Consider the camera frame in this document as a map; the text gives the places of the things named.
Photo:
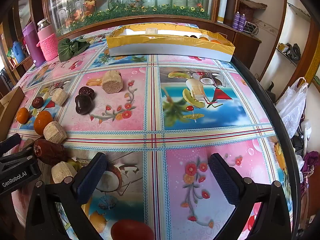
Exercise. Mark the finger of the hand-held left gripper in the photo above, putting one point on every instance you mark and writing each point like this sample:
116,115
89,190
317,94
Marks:
10,143

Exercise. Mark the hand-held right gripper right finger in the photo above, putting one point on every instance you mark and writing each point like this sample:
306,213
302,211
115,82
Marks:
223,180

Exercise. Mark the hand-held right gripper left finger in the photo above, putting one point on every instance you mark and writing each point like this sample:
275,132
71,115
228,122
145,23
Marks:
91,177

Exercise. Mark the orange tangerine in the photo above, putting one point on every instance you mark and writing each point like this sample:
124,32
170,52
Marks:
23,115
204,39
215,41
42,122

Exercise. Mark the brown cardboard box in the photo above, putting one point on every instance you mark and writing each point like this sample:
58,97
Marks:
11,110

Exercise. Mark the large red date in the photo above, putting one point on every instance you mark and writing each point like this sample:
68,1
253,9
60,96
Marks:
50,152

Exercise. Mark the red tomato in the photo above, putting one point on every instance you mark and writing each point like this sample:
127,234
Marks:
132,231

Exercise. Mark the purple cloth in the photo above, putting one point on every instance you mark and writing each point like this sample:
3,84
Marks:
311,167

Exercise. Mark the blue thermos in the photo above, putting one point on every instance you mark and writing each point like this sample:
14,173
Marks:
18,52

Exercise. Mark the purple thermos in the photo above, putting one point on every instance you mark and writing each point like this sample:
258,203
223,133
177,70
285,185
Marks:
32,45

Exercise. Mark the white plastic bag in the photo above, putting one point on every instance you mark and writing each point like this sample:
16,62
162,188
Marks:
292,105

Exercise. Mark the pink knit-covered jar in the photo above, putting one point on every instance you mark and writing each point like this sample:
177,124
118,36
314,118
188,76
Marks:
48,45

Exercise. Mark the green leafy vegetable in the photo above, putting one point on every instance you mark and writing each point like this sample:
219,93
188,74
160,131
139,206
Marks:
71,49

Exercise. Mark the yellow and white box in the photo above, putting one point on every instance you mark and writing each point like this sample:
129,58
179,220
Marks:
170,48

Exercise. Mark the dark clutter on shelf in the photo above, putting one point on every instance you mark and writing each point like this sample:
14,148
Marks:
290,51

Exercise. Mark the purple spray cans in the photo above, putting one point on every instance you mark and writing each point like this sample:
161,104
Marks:
239,21

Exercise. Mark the brown wicker basket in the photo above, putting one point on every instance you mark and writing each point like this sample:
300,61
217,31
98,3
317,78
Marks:
250,8

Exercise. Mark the white and gold roll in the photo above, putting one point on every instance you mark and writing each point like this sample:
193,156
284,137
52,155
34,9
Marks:
225,2

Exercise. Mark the flower-printed glass partition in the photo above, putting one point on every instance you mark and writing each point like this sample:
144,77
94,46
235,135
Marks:
130,2

